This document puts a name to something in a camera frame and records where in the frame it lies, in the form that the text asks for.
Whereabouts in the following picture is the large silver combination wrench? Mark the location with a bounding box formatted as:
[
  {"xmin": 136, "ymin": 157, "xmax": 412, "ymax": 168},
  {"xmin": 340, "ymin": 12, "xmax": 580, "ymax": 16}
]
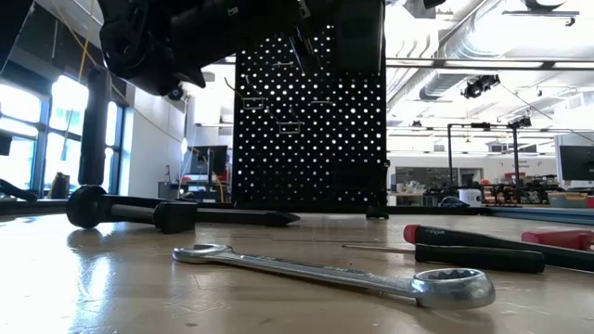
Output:
[{"xmin": 172, "ymin": 242, "xmax": 497, "ymax": 311}]

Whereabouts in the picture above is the small black screwdriver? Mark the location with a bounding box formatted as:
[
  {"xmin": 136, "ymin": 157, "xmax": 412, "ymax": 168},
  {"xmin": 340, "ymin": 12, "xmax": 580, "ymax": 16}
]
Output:
[{"xmin": 342, "ymin": 242, "xmax": 547, "ymax": 275}]

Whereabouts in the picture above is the black metal pegboard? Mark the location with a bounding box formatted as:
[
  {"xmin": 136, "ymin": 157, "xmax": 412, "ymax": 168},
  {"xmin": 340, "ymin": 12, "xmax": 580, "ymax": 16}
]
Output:
[{"xmin": 231, "ymin": 18, "xmax": 390, "ymax": 220}]

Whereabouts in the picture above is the double prong pegboard hook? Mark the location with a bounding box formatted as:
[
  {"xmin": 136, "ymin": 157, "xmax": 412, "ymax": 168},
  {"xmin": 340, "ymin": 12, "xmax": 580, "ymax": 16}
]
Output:
[
  {"xmin": 225, "ymin": 76, "xmax": 266, "ymax": 111},
  {"xmin": 265, "ymin": 105, "xmax": 303, "ymax": 135}
]

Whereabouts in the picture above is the small black pegboard bin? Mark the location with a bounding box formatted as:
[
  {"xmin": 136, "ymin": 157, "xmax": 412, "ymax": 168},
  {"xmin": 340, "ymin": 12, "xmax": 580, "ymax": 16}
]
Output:
[{"xmin": 329, "ymin": 160, "xmax": 390, "ymax": 209}]

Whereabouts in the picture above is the black torpedo level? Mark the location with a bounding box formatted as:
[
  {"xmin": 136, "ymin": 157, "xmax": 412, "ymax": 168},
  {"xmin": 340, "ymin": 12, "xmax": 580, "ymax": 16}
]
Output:
[{"xmin": 109, "ymin": 194, "xmax": 302, "ymax": 228}]

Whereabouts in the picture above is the black computer monitor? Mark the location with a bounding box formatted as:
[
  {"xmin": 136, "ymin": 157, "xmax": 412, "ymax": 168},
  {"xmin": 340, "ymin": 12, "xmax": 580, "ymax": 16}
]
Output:
[
  {"xmin": 188, "ymin": 145, "xmax": 230, "ymax": 177},
  {"xmin": 558, "ymin": 145, "xmax": 594, "ymax": 183}
]

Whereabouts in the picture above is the tall black pegboard bin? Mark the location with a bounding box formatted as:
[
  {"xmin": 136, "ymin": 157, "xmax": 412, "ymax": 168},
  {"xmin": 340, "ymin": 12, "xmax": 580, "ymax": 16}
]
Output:
[{"xmin": 334, "ymin": 0, "xmax": 387, "ymax": 75}]

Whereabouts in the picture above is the white bucket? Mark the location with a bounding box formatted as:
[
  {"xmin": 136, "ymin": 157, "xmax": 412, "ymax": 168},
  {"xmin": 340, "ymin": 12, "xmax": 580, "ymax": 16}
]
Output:
[{"xmin": 458, "ymin": 187, "xmax": 484, "ymax": 208}]

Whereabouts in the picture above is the black screwdriver red cap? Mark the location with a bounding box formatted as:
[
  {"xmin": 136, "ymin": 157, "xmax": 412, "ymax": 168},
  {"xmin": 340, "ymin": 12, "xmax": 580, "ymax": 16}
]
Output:
[{"xmin": 402, "ymin": 224, "xmax": 594, "ymax": 274}]

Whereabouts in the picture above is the black vertical pillar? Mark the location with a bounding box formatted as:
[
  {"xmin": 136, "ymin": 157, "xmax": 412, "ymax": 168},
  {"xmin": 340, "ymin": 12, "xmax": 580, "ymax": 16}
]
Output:
[{"xmin": 77, "ymin": 67, "xmax": 113, "ymax": 187}]

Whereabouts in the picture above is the ceiling light strip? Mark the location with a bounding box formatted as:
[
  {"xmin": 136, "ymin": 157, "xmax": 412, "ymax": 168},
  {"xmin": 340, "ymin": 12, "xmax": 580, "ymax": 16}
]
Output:
[{"xmin": 387, "ymin": 58, "xmax": 594, "ymax": 71}]

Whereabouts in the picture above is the dark bag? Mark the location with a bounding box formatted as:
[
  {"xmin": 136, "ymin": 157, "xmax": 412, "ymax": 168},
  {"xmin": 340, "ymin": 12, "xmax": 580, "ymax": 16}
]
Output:
[{"xmin": 48, "ymin": 172, "xmax": 71, "ymax": 199}]

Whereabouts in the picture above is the yellow green storage box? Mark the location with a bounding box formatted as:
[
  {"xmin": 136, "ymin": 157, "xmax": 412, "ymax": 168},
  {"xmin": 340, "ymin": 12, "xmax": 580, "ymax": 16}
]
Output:
[{"xmin": 547, "ymin": 191, "xmax": 589, "ymax": 209}]

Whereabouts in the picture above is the silver ventilation duct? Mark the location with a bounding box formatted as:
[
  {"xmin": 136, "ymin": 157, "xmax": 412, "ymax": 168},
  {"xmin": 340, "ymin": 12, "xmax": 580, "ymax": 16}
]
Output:
[{"xmin": 389, "ymin": 0, "xmax": 516, "ymax": 101}]

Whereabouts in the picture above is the black camera rig frame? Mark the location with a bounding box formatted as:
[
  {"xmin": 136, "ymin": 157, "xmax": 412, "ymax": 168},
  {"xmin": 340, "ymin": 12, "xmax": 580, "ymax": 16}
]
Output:
[{"xmin": 446, "ymin": 121, "xmax": 533, "ymax": 187}]

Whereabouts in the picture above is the black ceiling camera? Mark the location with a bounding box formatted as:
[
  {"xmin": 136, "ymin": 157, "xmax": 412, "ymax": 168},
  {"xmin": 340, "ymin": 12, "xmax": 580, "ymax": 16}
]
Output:
[{"xmin": 460, "ymin": 73, "xmax": 502, "ymax": 100}]

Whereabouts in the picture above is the blue window frame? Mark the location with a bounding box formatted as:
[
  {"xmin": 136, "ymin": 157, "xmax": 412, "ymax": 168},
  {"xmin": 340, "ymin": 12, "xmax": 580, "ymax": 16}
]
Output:
[{"xmin": 0, "ymin": 76, "xmax": 127, "ymax": 199}]

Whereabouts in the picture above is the black aluminium table frame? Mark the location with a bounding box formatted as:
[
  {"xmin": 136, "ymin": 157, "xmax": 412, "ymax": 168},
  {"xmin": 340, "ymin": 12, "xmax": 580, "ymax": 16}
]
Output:
[{"xmin": 0, "ymin": 178, "xmax": 493, "ymax": 217}]

